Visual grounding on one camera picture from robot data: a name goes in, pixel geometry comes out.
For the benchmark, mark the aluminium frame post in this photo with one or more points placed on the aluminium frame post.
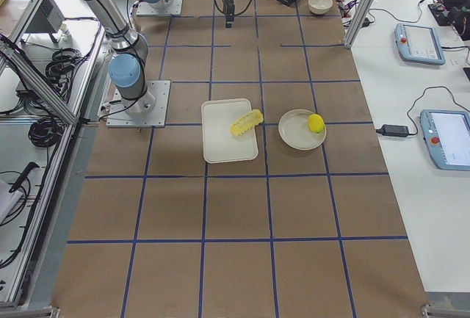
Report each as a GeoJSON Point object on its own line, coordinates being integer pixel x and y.
{"type": "Point", "coordinates": [357, 22]}

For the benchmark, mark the teach pendant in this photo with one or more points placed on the teach pendant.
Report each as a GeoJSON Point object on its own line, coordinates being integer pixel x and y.
{"type": "Point", "coordinates": [446, 135]}
{"type": "Point", "coordinates": [419, 44]}

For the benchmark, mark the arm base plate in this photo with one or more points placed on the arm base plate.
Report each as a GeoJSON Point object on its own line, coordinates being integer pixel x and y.
{"type": "Point", "coordinates": [159, 8]}
{"type": "Point", "coordinates": [149, 111]}

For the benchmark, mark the white rectangular tray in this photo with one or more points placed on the white rectangular tray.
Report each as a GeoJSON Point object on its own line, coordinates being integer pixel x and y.
{"type": "Point", "coordinates": [219, 144]}

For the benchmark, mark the cream bowl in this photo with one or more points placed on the cream bowl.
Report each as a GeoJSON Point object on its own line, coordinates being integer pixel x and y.
{"type": "Point", "coordinates": [320, 7]}

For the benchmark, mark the far teach pendant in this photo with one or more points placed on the far teach pendant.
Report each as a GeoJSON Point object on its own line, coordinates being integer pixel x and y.
{"type": "Point", "coordinates": [419, 44]}

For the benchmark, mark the near teach pendant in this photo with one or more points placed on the near teach pendant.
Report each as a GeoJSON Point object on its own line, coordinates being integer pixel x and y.
{"type": "Point", "coordinates": [446, 135]}

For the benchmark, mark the black power adapter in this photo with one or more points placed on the black power adapter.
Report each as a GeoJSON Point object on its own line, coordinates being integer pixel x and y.
{"type": "Point", "coordinates": [393, 130]}

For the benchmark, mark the yellow lemon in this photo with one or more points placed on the yellow lemon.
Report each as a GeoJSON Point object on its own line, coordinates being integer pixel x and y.
{"type": "Point", "coordinates": [316, 123]}

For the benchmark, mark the grey control box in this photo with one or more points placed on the grey control box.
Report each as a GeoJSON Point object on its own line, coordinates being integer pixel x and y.
{"type": "Point", "coordinates": [47, 19]}

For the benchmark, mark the white round plate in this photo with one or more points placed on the white round plate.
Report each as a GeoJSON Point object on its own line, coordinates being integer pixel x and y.
{"type": "Point", "coordinates": [294, 130]}

